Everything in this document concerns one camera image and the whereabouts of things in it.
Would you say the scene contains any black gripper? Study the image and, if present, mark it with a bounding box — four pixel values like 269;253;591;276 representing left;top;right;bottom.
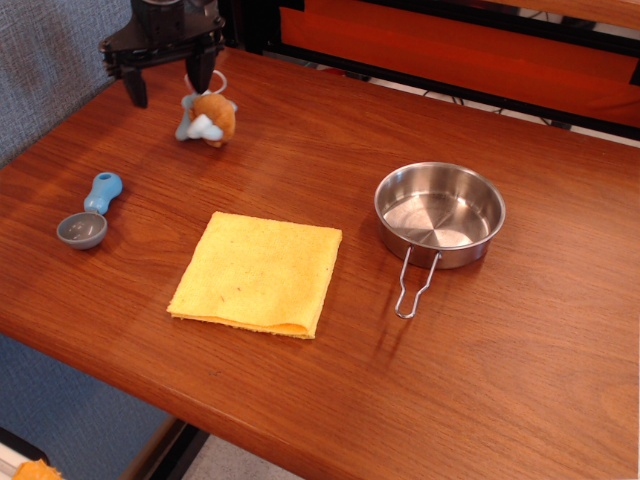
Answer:
99;1;225;108

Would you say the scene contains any plush bunny toy with carrot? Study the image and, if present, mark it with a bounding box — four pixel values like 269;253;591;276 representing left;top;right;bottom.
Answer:
175;70;238;148

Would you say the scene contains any stainless steel pan with handle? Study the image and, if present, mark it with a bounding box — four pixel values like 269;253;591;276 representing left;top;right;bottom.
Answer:
374;162;506;320

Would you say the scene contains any blue and grey measuring scoop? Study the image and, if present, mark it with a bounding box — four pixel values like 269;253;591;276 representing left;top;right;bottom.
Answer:
56;172;123;250

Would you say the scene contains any folded yellow cloth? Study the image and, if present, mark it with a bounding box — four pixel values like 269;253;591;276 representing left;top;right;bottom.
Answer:
167;212;342;339

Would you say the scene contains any orange fuzzy object at corner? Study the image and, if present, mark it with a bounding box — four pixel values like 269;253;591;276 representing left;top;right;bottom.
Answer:
1;459;63;480

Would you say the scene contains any orange panel with black frame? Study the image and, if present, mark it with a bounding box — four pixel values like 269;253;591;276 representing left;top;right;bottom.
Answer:
218;1;639;139

